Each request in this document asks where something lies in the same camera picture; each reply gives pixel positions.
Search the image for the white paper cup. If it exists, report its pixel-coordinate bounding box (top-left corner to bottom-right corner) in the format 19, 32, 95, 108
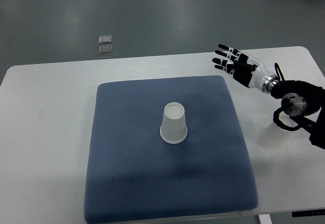
160, 102, 187, 144
258, 121, 293, 152

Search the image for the upper metal floor plate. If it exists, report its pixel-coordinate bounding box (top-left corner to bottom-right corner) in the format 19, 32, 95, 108
99, 35, 112, 44

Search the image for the black table control panel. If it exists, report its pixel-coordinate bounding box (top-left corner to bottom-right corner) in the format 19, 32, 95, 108
291, 209, 325, 218

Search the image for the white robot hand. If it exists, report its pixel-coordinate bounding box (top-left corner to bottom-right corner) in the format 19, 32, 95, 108
212, 44, 279, 92

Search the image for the white paper cup on cushion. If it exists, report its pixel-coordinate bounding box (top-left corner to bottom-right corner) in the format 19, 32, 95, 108
160, 102, 187, 144

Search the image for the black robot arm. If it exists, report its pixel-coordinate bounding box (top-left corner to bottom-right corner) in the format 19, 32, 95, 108
212, 44, 324, 149

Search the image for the blue fabric cushion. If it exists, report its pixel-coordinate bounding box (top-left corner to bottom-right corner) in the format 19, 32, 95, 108
84, 75, 258, 223

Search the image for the white table leg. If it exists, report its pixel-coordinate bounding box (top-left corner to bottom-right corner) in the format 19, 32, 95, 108
258, 214, 272, 224

